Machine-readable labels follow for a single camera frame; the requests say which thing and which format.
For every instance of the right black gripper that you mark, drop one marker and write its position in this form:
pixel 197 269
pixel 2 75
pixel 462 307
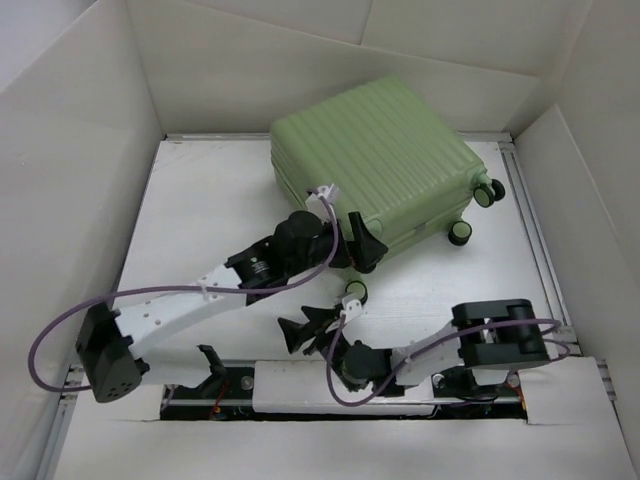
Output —
pixel 297 333

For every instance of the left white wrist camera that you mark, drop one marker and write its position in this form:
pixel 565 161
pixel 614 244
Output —
pixel 322 193

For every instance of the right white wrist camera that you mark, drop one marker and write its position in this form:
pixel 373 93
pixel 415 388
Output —
pixel 350 308

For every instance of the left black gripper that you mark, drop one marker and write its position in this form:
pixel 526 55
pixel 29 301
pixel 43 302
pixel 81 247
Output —
pixel 362 250

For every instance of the green hard-shell suitcase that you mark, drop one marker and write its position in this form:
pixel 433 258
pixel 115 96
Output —
pixel 400 166

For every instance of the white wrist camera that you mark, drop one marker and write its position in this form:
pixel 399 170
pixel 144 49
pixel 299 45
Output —
pixel 350 308
pixel 322 193

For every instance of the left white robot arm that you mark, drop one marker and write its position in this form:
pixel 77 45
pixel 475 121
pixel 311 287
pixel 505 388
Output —
pixel 112 344

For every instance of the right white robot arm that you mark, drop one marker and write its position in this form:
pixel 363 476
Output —
pixel 484 342

